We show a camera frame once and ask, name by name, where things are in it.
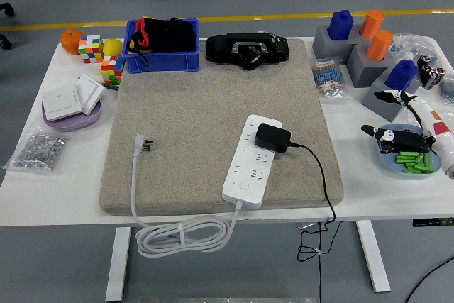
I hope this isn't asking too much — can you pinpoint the robot right hand white shell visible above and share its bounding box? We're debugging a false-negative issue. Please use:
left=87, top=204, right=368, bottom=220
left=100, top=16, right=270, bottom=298
left=360, top=89, right=454, bottom=180

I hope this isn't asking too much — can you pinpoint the black plug adapter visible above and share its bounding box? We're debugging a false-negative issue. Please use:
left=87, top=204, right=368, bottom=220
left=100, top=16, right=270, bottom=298
left=253, top=123, right=292, bottom=154

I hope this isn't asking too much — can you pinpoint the white power strip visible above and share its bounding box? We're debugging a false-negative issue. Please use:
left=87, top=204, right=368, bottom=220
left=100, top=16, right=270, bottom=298
left=221, top=114, right=283, bottom=208

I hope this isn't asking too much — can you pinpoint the white power cord with plug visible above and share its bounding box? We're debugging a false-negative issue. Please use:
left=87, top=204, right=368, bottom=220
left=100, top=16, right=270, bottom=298
left=130, top=133, right=245, bottom=260

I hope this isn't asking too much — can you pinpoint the clear bag of blue parts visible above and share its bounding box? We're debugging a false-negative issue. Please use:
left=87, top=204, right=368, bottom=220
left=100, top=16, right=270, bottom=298
left=389, top=32, right=443, bottom=62
left=438, top=70, right=454, bottom=105

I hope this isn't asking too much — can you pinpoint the pile of green pegs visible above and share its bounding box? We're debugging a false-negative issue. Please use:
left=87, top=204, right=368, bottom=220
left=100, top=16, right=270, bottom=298
left=395, top=151, right=434, bottom=175

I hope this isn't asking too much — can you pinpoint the light blue plate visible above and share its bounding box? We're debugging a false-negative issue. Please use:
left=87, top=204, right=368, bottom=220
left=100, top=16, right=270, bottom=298
left=375, top=123, right=443, bottom=175

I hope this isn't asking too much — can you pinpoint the blue block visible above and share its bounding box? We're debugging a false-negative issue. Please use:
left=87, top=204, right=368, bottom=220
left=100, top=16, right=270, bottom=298
left=326, top=9, right=355, bottom=40
left=384, top=59, right=420, bottom=94

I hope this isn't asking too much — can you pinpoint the black table control panel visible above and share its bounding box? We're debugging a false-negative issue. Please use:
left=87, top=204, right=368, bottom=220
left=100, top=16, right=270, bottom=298
left=412, top=216, right=454, bottom=228

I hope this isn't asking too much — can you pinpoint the grey stepped block holder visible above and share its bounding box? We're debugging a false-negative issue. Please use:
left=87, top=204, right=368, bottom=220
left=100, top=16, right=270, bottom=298
left=311, top=24, right=423, bottom=122

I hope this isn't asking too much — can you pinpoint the orange cylinder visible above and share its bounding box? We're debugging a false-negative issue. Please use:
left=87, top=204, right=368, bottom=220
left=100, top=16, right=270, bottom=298
left=359, top=9, right=386, bottom=40
left=365, top=29, right=394, bottom=62

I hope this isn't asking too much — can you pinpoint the clear bag of resistors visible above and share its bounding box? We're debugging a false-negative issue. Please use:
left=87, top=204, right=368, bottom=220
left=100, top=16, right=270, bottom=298
left=311, top=57, right=350, bottom=100

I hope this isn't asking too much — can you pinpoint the white table leg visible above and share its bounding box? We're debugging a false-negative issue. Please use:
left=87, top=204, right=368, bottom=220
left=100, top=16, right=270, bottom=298
left=105, top=227, right=132, bottom=302
left=355, top=220, right=392, bottom=293

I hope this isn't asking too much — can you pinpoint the black electronic device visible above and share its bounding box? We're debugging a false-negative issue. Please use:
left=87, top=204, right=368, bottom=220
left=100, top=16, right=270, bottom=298
left=205, top=31, right=290, bottom=72

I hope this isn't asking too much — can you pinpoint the grey-brown mat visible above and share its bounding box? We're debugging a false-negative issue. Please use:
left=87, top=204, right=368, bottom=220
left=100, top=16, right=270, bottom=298
left=99, top=38, right=344, bottom=216

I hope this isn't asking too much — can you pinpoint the blue plastic bin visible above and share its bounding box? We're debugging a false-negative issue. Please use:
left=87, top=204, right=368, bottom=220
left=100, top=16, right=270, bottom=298
left=121, top=18, right=201, bottom=75

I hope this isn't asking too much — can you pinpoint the black cloth with red trim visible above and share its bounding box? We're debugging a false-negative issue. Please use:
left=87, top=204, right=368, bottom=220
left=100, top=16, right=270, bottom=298
left=126, top=16, right=196, bottom=66

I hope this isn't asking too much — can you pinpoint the rubik's cube red yellow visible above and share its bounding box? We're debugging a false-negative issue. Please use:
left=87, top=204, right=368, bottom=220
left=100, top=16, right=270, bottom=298
left=99, top=55, right=125, bottom=86

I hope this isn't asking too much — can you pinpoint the yellow lemon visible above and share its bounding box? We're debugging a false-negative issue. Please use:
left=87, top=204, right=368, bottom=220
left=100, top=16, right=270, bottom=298
left=101, top=38, right=124, bottom=57

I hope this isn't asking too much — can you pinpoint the rubik's cube with white face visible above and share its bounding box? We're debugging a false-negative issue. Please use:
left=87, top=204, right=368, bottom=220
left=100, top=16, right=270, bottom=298
left=77, top=34, right=104, bottom=65

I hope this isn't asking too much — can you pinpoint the purple tray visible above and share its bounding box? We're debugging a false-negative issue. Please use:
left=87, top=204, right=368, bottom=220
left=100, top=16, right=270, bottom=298
left=41, top=99, right=104, bottom=132

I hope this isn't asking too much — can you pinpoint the orange fruit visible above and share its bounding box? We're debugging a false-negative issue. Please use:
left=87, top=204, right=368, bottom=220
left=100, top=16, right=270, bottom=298
left=60, top=28, right=86, bottom=55

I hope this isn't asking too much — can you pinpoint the clear bag of metal nuts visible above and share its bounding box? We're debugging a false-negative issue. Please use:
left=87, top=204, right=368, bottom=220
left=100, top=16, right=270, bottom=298
left=1, top=125, right=70, bottom=176

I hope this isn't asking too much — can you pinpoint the black adapter cord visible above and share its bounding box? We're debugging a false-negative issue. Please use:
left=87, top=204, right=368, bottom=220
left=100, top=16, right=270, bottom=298
left=287, top=141, right=337, bottom=262

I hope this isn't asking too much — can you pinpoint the black floor cable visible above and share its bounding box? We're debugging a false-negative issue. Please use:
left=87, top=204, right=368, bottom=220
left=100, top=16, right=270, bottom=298
left=405, top=255, right=454, bottom=303

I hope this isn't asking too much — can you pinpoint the thin black hanging cable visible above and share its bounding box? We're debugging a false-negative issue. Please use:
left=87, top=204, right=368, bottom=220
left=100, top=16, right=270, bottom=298
left=317, top=224, right=324, bottom=303

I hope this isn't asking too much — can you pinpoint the white two-gang wall switch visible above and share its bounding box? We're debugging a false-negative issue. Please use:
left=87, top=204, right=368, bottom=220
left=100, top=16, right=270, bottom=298
left=74, top=72, right=106, bottom=115

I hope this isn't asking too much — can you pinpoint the white one-gang wall switch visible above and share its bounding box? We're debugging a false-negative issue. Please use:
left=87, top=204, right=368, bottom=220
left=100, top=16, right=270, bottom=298
left=41, top=85, right=83, bottom=122

